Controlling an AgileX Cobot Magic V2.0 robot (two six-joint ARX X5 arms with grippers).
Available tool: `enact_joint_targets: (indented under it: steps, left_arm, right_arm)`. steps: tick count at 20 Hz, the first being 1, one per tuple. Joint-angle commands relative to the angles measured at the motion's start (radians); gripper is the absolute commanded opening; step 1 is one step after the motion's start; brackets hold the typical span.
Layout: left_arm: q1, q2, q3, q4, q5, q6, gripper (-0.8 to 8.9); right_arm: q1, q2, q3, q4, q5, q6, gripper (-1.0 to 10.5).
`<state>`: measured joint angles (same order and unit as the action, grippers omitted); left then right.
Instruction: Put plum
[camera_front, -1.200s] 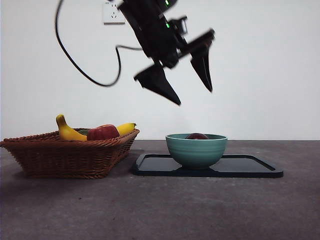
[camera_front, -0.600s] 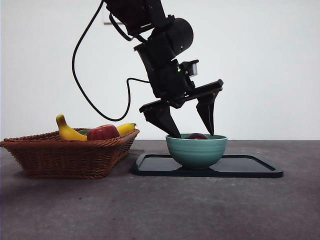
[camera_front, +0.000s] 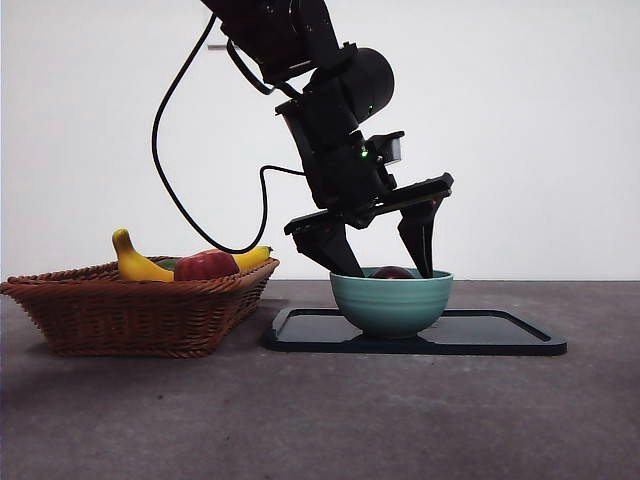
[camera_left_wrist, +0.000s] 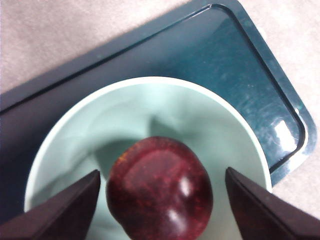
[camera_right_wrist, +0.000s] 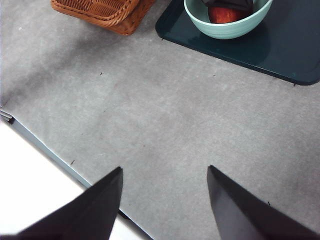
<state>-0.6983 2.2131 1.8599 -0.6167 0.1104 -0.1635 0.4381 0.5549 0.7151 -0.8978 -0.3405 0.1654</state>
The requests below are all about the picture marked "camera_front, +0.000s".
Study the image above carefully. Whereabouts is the brown wicker basket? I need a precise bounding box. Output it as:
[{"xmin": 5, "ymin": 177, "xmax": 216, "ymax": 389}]
[{"xmin": 0, "ymin": 257, "xmax": 281, "ymax": 359}]

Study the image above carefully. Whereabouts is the black rectangular tray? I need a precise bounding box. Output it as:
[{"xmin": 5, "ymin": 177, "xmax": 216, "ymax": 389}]
[{"xmin": 263, "ymin": 306, "xmax": 569, "ymax": 357}]

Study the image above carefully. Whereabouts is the long black left arm cable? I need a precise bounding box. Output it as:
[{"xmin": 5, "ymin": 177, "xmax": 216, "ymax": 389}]
[{"xmin": 151, "ymin": 12, "xmax": 307, "ymax": 255}]

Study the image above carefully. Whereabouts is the yellow banana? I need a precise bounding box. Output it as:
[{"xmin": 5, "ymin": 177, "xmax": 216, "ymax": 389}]
[{"xmin": 111, "ymin": 228, "xmax": 275, "ymax": 283}]

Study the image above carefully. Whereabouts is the teal ribbed bowl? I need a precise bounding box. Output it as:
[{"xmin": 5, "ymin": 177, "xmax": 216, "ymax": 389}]
[{"xmin": 328, "ymin": 268, "xmax": 455, "ymax": 341}]

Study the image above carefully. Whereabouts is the red apple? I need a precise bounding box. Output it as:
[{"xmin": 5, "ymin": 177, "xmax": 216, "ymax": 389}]
[{"xmin": 173, "ymin": 249, "xmax": 241, "ymax": 282}]

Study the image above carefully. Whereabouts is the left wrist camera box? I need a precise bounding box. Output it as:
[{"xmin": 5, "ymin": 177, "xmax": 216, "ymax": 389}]
[{"xmin": 367, "ymin": 130, "xmax": 406, "ymax": 170}]

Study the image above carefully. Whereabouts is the dark purple plum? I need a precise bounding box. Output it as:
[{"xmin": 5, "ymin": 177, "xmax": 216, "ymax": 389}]
[{"xmin": 369, "ymin": 265, "xmax": 416, "ymax": 280}]

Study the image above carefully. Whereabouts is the short black left arm cable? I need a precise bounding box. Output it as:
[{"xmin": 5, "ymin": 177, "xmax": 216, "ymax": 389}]
[{"xmin": 225, "ymin": 38, "xmax": 301, "ymax": 97}]

